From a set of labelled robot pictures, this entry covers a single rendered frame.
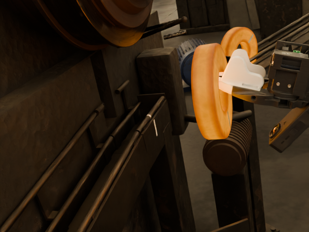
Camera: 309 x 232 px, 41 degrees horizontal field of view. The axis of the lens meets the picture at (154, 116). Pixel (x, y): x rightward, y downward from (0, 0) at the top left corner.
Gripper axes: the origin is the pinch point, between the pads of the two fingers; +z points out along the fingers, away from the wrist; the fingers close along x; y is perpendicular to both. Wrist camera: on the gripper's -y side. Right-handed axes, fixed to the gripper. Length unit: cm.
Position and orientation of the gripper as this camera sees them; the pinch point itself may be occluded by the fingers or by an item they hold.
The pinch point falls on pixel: (212, 80)
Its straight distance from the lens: 67.1
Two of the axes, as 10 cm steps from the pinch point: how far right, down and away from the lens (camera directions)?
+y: 0.7, -8.8, -4.7
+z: -9.5, -1.9, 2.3
